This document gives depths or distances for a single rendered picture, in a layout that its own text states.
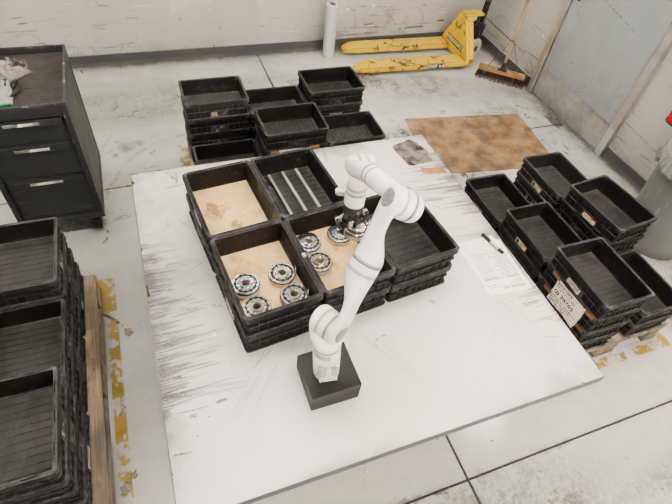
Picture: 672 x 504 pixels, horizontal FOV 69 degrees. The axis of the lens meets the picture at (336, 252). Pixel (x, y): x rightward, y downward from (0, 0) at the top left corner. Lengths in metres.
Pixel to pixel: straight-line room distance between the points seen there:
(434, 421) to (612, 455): 1.31
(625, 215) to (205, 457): 2.63
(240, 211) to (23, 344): 1.08
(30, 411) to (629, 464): 2.66
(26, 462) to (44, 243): 1.03
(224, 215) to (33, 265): 0.93
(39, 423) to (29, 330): 0.52
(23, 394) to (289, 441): 1.04
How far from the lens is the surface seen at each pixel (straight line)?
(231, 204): 2.16
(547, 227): 3.15
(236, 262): 1.94
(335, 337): 1.44
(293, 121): 3.27
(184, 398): 1.80
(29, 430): 2.15
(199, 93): 3.52
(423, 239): 2.12
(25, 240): 2.72
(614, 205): 3.35
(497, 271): 2.30
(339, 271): 1.92
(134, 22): 4.83
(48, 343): 2.44
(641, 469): 2.99
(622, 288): 2.88
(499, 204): 3.34
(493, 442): 2.67
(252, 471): 1.69
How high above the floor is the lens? 2.31
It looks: 48 degrees down
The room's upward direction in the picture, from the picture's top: 9 degrees clockwise
